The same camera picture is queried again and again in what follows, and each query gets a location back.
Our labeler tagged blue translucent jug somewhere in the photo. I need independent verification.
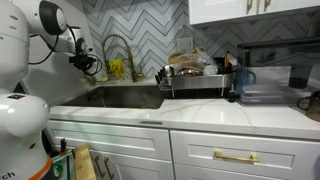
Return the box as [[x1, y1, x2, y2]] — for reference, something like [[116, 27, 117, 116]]
[[233, 66, 257, 94]]

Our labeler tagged large clear plastic appliance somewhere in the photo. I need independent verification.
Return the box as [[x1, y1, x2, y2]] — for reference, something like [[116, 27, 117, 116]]
[[235, 36, 320, 106]]

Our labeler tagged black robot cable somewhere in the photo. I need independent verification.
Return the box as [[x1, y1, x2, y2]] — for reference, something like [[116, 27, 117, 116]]
[[28, 23, 103, 77]]

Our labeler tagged black kitchen utensil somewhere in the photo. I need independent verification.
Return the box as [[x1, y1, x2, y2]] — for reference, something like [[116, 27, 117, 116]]
[[159, 64, 176, 80]]

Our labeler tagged metal robot stand frame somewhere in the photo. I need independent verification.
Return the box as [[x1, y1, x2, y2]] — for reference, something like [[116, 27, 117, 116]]
[[51, 151, 77, 180]]

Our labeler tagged black utensil holder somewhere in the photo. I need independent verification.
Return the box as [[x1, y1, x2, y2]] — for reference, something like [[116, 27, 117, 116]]
[[213, 56, 234, 75]]

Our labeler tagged clear plastic food container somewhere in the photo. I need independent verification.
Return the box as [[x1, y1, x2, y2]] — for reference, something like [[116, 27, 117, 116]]
[[174, 51, 218, 76]]

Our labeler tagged gold cabinet door handle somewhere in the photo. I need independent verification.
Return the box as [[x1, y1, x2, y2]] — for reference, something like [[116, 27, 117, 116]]
[[103, 156, 115, 180], [94, 154, 106, 178]]

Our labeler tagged wooden board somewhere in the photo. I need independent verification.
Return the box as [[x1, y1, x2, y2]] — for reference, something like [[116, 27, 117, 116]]
[[72, 143, 98, 180]]

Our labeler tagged stainless steel sink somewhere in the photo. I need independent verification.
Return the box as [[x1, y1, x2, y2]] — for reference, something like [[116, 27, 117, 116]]
[[61, 84, 166, 110]]

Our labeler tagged orange black clamp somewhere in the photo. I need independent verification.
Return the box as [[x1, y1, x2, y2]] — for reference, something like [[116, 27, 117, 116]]
[[58, 137, 76, 159]]

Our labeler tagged brass spring faucet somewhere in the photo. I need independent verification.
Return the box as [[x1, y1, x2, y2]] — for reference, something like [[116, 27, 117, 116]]
[[100, 32, 145, 83]]

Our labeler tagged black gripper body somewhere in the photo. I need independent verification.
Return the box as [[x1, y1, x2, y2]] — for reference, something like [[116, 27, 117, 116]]
[[68, 53, 98, 72]]

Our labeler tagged dark glass mug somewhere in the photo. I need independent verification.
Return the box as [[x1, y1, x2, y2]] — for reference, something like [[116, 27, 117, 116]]
[[296, 90, 320, 122]]

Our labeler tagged white wall outlet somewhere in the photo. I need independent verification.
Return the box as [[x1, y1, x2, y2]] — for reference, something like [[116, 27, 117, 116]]
[[175, 36, 194, 54]]

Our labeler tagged white cup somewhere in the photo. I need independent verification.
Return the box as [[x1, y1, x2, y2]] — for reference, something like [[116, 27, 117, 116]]
[[203, 63, 219, 76]]

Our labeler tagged wooden bowl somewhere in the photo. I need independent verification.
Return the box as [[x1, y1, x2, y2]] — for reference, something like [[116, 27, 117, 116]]
[[168, 47, 206, 66]]

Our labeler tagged yellow rubber glove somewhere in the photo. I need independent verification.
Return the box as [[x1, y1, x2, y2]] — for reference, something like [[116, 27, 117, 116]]
[[108, 59, 126, 80]]

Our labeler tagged orange handled utensil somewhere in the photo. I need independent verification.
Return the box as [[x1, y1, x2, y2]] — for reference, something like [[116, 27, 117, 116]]
[[224, 50, 231, 69]]

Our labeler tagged gold drawer handle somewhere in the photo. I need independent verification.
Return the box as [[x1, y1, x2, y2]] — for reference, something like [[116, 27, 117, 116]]
[[213, 150, 261, 164]]

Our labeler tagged stainless steel dish rack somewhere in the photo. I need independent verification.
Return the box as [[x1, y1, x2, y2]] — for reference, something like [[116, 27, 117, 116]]
[[154, 72, 234, 98]]

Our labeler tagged small black bottle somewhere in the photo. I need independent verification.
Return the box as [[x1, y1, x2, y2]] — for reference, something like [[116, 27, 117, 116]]
[[228, 89, 237, 103]]

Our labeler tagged white base cabinet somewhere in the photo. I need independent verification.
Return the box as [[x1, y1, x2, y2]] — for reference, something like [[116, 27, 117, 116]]
[[44, 119, 320, 180]]

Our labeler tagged black counter edge label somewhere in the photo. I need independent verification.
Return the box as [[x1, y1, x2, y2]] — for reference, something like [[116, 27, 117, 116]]
[[139, 120, 163, 126]]

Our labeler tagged white wall cabinet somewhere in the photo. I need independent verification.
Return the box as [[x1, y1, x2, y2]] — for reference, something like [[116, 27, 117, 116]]
[[188, 0, 320, 26]]

